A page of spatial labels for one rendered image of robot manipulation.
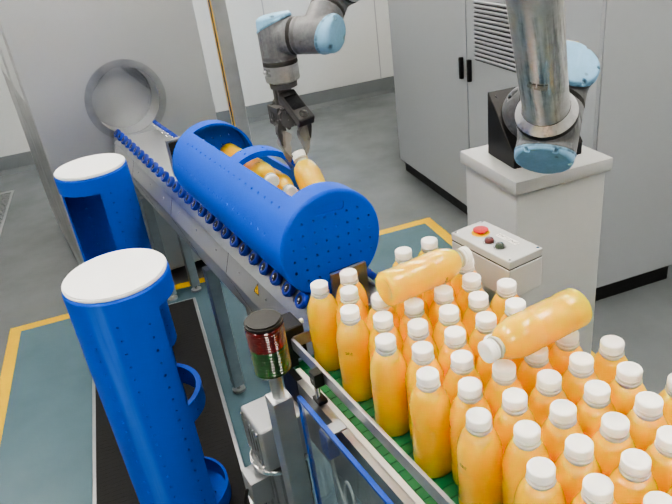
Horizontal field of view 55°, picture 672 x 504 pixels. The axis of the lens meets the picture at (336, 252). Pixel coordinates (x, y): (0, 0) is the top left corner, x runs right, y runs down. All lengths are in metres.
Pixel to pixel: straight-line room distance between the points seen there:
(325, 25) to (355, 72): 5.50
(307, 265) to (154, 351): 0.49
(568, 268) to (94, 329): 1.38
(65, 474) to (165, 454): 0.93
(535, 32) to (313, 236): 0.67
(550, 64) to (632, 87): 1.54
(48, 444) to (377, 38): 5.32
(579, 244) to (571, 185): 0.21
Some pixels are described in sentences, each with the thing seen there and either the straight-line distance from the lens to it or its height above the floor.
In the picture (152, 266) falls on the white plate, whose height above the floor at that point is 1.04.
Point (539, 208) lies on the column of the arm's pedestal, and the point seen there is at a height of 1.00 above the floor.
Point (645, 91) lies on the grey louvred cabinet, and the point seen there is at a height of 0.99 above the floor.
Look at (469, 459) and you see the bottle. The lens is 1.08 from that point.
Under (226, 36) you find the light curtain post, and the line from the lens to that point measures 2.89.
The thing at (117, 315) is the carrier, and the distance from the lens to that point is 1.74.
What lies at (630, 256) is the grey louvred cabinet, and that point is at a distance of 3.38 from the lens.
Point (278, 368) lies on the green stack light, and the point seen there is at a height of 1.18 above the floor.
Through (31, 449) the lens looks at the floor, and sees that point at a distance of 3.09.
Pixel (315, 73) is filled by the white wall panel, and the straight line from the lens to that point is 6.96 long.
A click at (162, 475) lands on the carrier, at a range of 2.08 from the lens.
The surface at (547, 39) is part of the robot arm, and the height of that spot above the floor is 1.54.
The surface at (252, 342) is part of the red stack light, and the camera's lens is 1.05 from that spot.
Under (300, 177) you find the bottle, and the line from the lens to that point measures 1.73.
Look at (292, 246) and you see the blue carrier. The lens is 1.56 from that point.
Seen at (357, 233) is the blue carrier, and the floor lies 1.10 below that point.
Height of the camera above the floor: 1.83
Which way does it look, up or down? 28 degrees down
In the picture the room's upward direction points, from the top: 8 degrees counter-clockwise
